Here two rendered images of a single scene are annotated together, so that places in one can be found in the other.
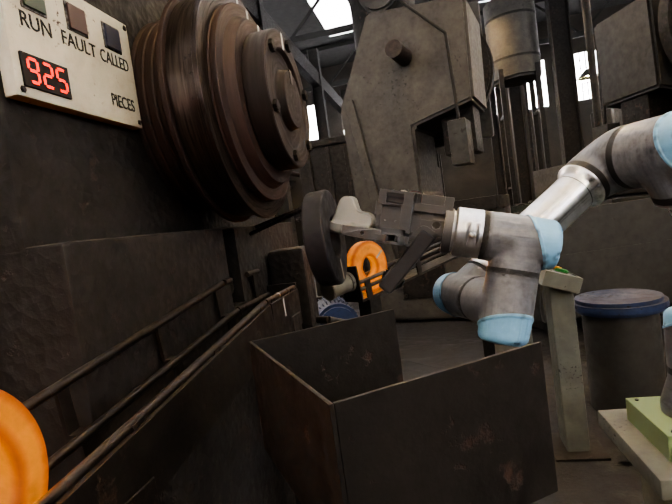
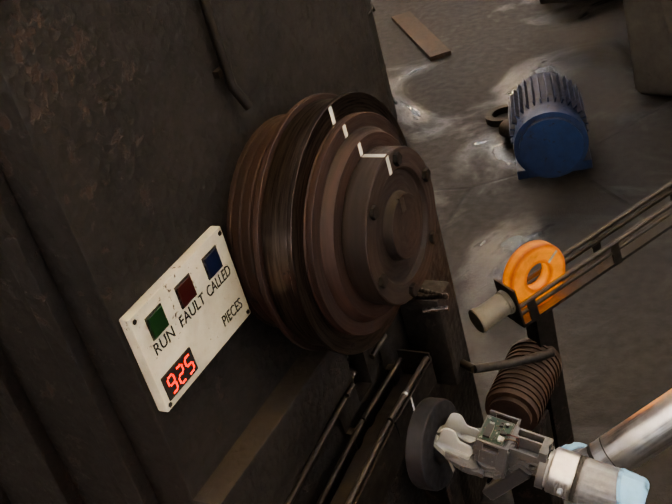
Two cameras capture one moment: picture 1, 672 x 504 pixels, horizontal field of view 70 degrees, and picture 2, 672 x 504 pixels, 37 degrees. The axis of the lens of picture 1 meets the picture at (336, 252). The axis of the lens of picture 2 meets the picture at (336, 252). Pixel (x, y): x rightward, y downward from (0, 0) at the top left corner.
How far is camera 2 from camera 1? 1.28 m
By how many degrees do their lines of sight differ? 34
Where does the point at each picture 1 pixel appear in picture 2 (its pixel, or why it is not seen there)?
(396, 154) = not seen: outside the picture
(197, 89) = (300, 308)
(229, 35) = (326, 220)
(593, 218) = not seen: outside the picture
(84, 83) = (202, 339)
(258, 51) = (359, 233)
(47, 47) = (174, 347)
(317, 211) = (418, 452)
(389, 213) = (486, 455)
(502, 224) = (587, 489)
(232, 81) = (334, 275)
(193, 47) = (291, 272)
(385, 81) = not seen: outside the picture
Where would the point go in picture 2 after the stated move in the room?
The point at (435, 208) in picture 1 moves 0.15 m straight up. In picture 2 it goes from (529, 457) to (515, 385)
